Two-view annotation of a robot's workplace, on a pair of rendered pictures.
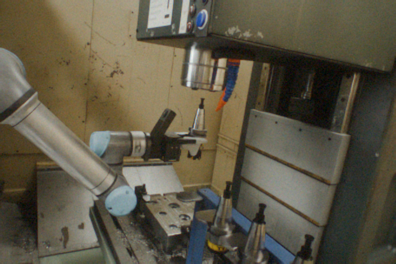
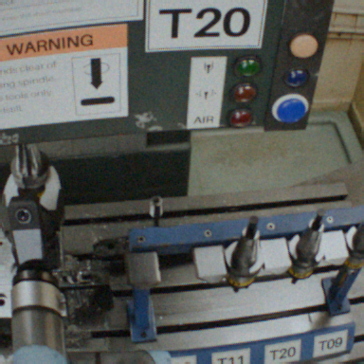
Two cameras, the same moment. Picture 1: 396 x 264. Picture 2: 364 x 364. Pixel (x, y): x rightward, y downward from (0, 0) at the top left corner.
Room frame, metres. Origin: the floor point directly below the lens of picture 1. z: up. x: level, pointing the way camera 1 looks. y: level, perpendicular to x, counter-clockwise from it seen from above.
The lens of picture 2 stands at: (0.55, 0.42, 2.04)
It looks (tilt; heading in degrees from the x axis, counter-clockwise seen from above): 51 degrees down; 289
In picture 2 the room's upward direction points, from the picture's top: 4 degrees clockwise
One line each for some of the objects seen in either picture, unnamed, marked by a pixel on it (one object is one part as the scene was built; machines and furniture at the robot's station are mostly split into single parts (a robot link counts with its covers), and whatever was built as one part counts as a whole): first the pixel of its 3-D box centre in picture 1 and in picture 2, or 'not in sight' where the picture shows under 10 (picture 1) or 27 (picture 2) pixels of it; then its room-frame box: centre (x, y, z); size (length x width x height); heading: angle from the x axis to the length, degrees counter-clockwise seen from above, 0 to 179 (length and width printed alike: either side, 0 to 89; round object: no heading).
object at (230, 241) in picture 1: (235, 241); (275, 256); (0.56, -0.13, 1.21); 0.07 x 0.05 x 0.01; 120
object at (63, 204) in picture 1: (124, 205); not in sight; (1.52, 0.30, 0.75); 0.89 x 0.67 x 0.26; 120
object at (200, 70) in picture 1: (206, 69); not in sight; (0.95, -0.03, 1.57); 0.16 x 0.16 x 0.12
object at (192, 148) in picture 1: (194, 147); (53, 197); (0.90, -0.03, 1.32); 0.09 x 0.03 x 0.06; 107
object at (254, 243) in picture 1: (256, 236); (312, 237); (0.52, -0.16, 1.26); 0.04 x 0.04 x 0.07
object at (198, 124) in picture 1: (199, 118); (27, 149); (0.94, -0.03, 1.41); 0.04 x 0.04 x 0.07
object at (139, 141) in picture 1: (137, 144); (37, 302); (0.84, 0.15, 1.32); 0.08 x 0.05 x 0.08; 30
